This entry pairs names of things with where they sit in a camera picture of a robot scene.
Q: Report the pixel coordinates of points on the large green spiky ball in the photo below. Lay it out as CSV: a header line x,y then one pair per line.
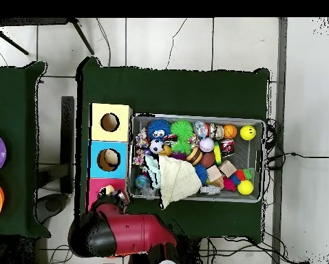
x,y
181,129

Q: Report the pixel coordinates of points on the dark green side tablecloth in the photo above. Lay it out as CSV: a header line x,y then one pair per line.
x,y
13,82

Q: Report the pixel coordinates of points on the plain wooden cube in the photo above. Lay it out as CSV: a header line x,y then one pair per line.
x,y
214,173

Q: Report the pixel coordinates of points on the small soccer ball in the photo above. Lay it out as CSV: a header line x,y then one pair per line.
x,y
156,146

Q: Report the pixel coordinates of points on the yellow foam ball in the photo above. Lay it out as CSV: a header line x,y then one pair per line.
x,y
248,132

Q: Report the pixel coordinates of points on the toy hamburger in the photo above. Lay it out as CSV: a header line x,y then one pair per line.
x,y
194,156

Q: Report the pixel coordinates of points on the yellow duck plush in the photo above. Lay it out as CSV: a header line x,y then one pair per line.
x,y
108,189

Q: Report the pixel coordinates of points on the multicoloured spiky caterpillar toy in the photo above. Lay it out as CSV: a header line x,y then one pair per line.
x,y
230,184

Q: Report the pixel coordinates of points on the light blue cloth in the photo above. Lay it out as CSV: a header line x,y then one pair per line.
x,y
153,167

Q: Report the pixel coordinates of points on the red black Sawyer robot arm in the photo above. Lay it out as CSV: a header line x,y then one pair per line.
x,y
134,231

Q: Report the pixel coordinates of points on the black tripod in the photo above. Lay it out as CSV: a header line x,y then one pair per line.
x,y
83,36

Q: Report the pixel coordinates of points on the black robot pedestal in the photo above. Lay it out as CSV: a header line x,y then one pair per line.
x,y
192,251

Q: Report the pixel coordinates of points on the blue spiky ball with eyes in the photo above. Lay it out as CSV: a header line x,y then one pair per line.
x,y
158,128

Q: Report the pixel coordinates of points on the cream white waffle cloth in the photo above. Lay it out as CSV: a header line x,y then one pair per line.
x,y
178,178

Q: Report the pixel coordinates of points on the wooden box with three holes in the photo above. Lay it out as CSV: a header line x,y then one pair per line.
x,y
109,165

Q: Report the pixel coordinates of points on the black upright panel stand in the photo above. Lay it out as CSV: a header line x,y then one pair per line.
x,y
67,123

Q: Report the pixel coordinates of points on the small orange basketball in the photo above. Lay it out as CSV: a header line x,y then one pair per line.
x,y
230,131

